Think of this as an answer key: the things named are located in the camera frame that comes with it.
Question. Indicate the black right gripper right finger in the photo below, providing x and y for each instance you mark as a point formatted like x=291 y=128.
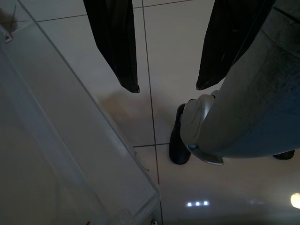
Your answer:
x=222 y=42

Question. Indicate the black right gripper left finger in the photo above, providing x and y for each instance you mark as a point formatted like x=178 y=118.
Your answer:
x=114 y=42

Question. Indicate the black robot foot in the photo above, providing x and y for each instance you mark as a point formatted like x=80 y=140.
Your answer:
x=178 y=145
x=284 y=155

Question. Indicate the grey robot leg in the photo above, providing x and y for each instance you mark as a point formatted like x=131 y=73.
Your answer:
x=257 y=105

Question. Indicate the clear fridge door bin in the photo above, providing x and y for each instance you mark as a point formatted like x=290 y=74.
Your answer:
x=58 y=129

